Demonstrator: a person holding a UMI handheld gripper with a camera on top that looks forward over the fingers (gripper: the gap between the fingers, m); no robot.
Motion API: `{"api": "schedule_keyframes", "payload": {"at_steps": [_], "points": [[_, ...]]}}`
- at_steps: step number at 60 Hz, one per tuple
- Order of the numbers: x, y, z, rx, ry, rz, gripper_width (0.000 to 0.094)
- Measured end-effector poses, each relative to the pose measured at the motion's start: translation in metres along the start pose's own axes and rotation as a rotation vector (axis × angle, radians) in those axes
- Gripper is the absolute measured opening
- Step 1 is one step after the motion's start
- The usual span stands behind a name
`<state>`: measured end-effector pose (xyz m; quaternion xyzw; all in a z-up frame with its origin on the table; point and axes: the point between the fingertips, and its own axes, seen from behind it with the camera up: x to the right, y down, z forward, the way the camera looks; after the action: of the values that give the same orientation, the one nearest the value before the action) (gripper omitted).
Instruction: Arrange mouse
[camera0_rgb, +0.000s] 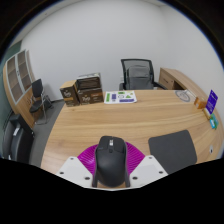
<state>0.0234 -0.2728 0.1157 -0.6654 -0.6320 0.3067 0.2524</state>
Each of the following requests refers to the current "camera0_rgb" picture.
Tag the black leather office chair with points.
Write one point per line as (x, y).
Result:
(18, 141)

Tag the light wooden card holder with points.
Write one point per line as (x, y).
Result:
(206, 114)

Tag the wide brown cardboard box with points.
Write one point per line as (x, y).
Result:
(90, 96)

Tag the purple upright card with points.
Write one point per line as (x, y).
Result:
(211, 101)

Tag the dark open cardboard box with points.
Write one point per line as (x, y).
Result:
(88, 81)

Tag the small black visitor chair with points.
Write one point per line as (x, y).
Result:
(37, 90)

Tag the wooden glass-door shelf cabinet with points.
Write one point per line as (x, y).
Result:
(18, 83)

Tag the small green packet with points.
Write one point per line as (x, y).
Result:
(213, 121)

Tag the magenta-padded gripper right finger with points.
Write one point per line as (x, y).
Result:
(136, 160)

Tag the small orange-brown box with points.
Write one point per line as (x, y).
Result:
(200, 102)

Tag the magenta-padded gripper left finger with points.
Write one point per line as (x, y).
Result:
(85, 160)

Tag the dark grey mouse pad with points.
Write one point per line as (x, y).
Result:
(173, 150)

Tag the tall brown cardboard box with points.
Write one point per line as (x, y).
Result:
(69, 93)

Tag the black computer mouse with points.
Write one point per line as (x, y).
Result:
(110, 163)

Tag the round white paper disc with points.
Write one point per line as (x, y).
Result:
(182, 96)

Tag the white printed leaflet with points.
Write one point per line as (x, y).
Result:
(120, 97)

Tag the wooden side desk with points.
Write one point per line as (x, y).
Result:
(170, 77)

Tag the black mesh office chair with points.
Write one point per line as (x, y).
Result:
(138, 75)

